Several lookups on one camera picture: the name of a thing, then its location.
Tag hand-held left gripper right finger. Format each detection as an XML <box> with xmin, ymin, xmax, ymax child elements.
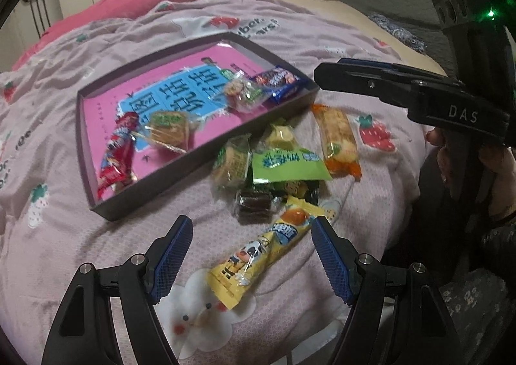
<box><xmin>311</xmin><ymin>217</ymin><xmax>460</xmax><ymax>365</ymax></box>

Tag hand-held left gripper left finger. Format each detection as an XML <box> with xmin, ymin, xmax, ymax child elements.
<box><xmin>40</xmin><ymin>217</ymin><xmax>193</xmax><ymax>365</ymax></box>

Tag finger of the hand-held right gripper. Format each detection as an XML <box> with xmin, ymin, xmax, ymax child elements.
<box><xmin>338</xmin><ymin>59</ymin><xmax>464</xmax><ymax>87</ymax></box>
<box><xmin>314</xmin><ymin>63</ymin><xmax>416</xmax><ymax>105</ymax></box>

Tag orange cracker packet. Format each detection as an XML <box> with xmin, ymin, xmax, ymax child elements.
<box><xmin>311</xmin><ymin>104</ymin><xmax>362</xmax><ymax>179</ymax></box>

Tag yellow snack packet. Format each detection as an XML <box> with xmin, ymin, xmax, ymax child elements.
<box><xmin>207</xmin><ymin>195</ymin><xmax>326</xmax><ymax>310</ymax></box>

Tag blue snack packet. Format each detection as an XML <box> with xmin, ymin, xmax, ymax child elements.
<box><xmin>252</xmin><ymin>70</ymin><xmax>309</xmax><ymax>103</ymax></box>

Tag dark brown cake packet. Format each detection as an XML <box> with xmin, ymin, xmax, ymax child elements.
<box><xmin>235</xmin><ymin>188</ymin><xmax>283</xmax><ymax>225</ymax></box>

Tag small yellow candy packet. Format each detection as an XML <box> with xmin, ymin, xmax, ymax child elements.
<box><xmin>260</xmin><ymin>119</ymin><xmax>299</xmax><ymax>152</ymax></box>

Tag green snack packet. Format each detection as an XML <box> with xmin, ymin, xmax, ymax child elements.
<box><xmin>252</xmin><ymin>149</ymin><xmax>333</xmax><ymax>184</ymax></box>

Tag round biscuit packet green label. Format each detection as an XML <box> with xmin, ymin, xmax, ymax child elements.
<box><xmin>212</xmin><ymin>134</ymin><xmax>253</xmax><ymax>192</ymax></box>

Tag dark shallow cardboard box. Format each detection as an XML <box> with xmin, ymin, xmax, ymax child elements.
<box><xmin>76</xmin><ymin>33</ymin><xmax>320</xmax><ymax>222</ymax></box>

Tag red snack packet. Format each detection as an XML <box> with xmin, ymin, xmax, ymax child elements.
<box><xmin>97</xmin><ymin>112</ymin><xmax>141</xmax><ymax>197</ymax></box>

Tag clear mixed biscuit packet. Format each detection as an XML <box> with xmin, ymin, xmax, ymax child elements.
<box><xmin>220</xmin><ymin>70</ymin><xmax>272</xmax><ymax>112</ymax></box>

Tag clear crispy rice snack packet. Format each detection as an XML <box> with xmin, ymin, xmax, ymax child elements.
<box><xmin>137</xmin><ymin>110</ymin><xmax>201</xmax><ymax>154</ymax></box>

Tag person's right hand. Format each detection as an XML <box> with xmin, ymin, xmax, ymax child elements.
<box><xmin>426</xmin><ymin>128</ymin><xmax>516</xmax><ymax>221</ymax></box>

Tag blue patterned cloth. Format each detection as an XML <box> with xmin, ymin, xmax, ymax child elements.
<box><xmin>368</xmin><ymin>12</ymin><xmax>429</xmax><ymax>56</ymax></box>

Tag beige bed sheet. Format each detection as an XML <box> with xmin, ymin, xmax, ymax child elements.
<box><xmin>282</xmin><ymin>0</ymin><xmax>449</xmax><ymax>80</ymax></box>

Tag pink book with blue label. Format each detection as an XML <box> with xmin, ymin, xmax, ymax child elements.
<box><xmin>83</xmin><ymin>44</ymin><xmax>299</xmax><ymax>200</ymax></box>

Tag coat rack with clothes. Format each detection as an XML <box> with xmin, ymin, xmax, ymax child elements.
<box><xmin>23</xmin><ymin>0</ymin><xmax>54</xmax><ymax>40</ymax></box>

